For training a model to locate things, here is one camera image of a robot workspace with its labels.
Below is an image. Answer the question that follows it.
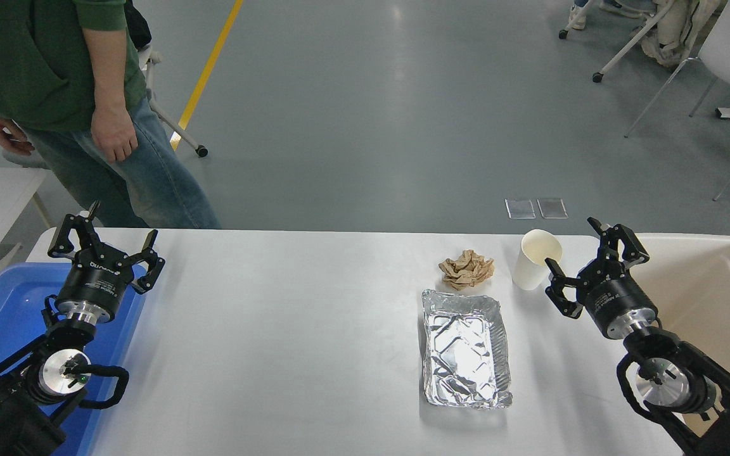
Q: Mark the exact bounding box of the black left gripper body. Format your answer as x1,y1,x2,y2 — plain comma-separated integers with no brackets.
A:
56,250,135,312

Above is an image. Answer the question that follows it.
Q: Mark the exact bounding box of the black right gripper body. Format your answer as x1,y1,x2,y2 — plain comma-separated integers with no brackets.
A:
584,274,657,336

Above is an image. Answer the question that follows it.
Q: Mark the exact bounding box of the white paper cup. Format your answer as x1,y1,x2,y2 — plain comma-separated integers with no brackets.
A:
511,229,563,291

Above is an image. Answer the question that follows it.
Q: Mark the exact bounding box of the silver foil tray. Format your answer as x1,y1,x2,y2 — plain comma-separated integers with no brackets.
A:
421,289,513,410

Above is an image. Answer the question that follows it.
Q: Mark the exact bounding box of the person's left hand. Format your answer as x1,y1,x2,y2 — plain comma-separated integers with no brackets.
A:
91,104,139,163

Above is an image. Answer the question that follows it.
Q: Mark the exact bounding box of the person's right hand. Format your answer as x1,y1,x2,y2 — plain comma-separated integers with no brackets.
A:
0,117,35,156

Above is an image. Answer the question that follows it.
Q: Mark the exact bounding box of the large pale bin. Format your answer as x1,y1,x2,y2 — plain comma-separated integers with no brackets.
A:
631,233,730,439

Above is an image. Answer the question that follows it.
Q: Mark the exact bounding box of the crumpled tan paper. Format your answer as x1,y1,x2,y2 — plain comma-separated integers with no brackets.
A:
439,250,496,291

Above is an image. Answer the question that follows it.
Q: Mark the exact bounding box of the blue plastic tray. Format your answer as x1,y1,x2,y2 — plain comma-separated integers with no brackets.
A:
0,262,148,456

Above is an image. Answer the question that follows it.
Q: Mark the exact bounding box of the white rolling chair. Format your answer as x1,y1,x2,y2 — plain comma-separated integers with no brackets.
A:
558,0,663,84
139,47,208,158

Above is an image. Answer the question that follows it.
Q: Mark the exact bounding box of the person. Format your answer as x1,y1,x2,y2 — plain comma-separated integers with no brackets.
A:
568,0,625,30
0,0,221,230

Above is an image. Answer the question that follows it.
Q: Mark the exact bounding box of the black backpack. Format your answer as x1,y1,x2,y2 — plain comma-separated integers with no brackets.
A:
124,0,152,51

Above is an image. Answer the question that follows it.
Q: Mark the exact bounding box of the beige jacket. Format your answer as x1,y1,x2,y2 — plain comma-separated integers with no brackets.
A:
641,0,720,67

